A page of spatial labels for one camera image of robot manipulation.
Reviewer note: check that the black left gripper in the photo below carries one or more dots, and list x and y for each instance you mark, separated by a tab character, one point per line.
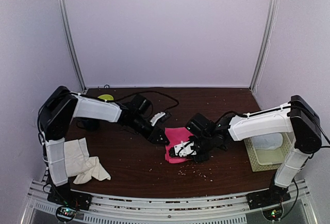
153	136

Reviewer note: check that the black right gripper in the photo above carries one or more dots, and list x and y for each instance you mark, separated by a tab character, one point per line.
203	158

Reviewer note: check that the pink towel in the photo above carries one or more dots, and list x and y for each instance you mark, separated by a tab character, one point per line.
175	137

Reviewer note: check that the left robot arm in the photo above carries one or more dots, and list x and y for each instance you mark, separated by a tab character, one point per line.
63	106

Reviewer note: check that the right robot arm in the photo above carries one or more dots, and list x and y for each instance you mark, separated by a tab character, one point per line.
267	129

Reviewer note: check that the beige plastic basket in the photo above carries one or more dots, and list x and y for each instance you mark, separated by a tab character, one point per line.
266	160

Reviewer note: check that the green bowl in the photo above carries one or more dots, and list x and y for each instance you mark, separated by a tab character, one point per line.
106	97

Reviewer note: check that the dark blue mug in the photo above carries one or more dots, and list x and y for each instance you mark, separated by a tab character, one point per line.
89	125

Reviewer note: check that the light blue rolled towel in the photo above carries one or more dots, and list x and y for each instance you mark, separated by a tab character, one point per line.
268	142

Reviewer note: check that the white crumpled towel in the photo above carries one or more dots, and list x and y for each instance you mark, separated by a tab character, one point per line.
80	165

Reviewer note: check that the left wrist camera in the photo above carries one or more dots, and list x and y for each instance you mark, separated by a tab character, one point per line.
160	117

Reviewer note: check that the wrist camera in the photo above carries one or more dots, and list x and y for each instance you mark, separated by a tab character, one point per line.
181	150
160	117

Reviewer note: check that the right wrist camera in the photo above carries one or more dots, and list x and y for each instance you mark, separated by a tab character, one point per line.
181	150

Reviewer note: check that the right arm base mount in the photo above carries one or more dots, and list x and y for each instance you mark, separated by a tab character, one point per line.
270	202

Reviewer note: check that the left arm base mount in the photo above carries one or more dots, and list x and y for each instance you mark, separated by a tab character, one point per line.
69	206

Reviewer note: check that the aluminium front rail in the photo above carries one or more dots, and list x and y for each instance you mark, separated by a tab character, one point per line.
232	208

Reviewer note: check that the right aluminium frame post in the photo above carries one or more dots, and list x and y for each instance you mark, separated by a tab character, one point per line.
265	43

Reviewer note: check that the aluminium frame post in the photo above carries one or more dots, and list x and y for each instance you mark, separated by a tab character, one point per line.
265	43
70	44

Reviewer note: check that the left aluminium frame post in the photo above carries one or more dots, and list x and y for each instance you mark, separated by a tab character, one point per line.
70	44

